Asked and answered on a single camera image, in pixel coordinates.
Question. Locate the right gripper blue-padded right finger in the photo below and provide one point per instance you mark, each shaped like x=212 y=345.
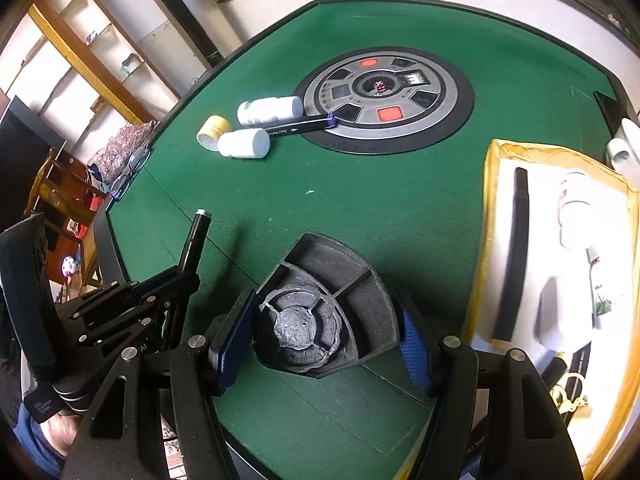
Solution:
x=413 y=342

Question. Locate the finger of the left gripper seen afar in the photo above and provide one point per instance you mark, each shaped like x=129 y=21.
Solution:
x=108 y=311

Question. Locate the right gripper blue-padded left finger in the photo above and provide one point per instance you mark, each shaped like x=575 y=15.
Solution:
x=231 y=341

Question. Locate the black fan-shaped foam tray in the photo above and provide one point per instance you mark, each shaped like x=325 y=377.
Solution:
x=322 y=309

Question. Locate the long black marker pen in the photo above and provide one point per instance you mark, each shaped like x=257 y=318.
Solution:
x=193 y=247

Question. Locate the black tube in box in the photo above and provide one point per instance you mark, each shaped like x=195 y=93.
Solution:
x=516 y=260

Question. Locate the wooden chair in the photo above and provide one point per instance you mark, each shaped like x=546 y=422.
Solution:
x=47 y=191

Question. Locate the floral cushion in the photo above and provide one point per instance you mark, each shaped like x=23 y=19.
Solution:
x=110 y=161

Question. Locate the white pill bottle lower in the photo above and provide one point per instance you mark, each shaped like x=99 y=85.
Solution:
x=251 y=143

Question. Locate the white pill bottle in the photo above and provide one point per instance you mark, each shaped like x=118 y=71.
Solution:
x=251 y=143
x=270 y=111

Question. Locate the black pen on table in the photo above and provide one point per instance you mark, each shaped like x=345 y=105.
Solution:
x=303 y=125

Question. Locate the white pill bottle upper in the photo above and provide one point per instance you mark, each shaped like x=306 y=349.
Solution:
x=270 y=111

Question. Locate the round mahjong table control panel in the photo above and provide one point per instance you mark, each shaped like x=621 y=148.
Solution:
x=386 y=100

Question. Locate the black standing pole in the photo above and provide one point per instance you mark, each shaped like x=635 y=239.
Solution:
x=194 y=30

